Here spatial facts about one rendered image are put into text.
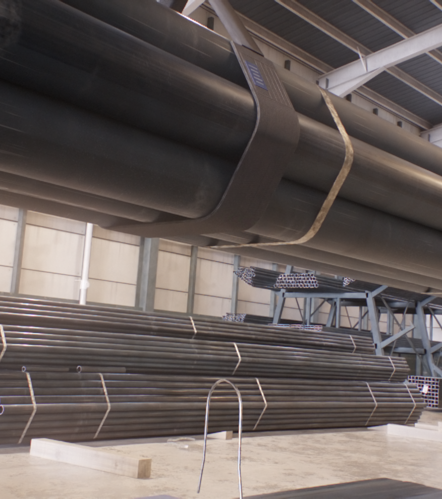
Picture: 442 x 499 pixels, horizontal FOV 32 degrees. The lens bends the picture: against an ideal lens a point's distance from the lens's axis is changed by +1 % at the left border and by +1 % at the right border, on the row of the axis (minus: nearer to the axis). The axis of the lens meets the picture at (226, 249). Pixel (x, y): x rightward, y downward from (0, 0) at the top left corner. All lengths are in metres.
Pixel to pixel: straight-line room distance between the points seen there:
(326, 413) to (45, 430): 3.49
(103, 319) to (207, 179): 5.05
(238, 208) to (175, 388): 4.82
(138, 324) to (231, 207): 5.22
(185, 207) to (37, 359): 4.15
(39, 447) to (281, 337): 3.97
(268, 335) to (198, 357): 1.71
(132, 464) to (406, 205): 2.75
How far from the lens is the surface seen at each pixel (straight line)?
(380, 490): 2.06
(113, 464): 4.68
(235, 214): 1.77
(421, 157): 2.48
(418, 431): 8.42
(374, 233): 2.22
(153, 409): 6.27
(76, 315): 6.50
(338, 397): 8.38
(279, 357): 7.73
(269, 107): 1.74
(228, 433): 6.70
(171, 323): 7.26
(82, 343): 5.95
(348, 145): 1.99
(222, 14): 1.93
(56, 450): 5.08
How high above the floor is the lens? 0.72
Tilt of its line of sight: 8 degrees up
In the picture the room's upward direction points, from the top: 4 degrees clockwise
